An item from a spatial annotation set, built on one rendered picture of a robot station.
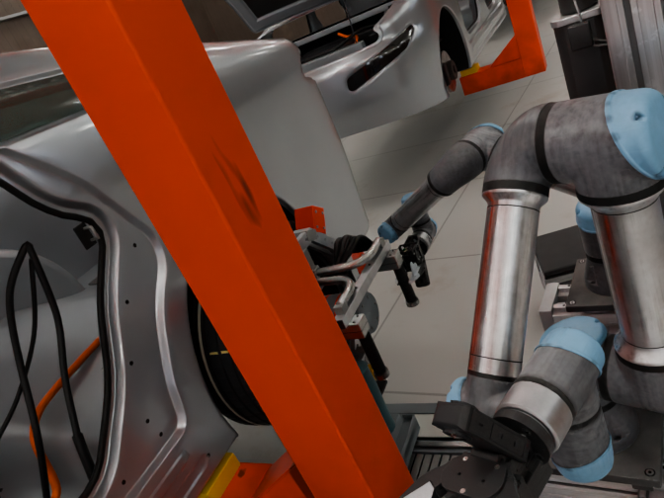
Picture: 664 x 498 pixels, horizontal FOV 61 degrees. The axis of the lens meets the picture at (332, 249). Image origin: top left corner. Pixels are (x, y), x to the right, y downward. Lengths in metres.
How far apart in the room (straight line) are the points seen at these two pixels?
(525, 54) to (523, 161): 4.20
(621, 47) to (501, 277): 0.39
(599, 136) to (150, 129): 0.65
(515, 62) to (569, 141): 4.25
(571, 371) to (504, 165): 0.31
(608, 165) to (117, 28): 0.70
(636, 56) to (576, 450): 0.58
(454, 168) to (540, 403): 1.05
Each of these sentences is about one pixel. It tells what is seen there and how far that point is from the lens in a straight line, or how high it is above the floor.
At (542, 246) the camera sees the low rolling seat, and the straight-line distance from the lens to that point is 2.79.
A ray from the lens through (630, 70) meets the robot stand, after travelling 0.98.
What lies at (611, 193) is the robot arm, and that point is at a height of 1.35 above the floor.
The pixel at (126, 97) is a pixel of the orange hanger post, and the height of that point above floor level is 1.70.
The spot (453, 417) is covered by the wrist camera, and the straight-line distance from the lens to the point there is 0.58.
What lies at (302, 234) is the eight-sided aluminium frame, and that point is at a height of 1.12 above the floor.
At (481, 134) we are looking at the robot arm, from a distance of 1.71.
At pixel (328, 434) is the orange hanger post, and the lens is 1.18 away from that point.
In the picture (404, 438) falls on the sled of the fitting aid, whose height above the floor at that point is 0.15.
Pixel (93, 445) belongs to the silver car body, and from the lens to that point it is 1.64.
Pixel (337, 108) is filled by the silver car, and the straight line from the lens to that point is 4.06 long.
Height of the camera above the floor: 1.71
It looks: 23 degrees down
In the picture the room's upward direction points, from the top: 25 degrees counter-clockwise
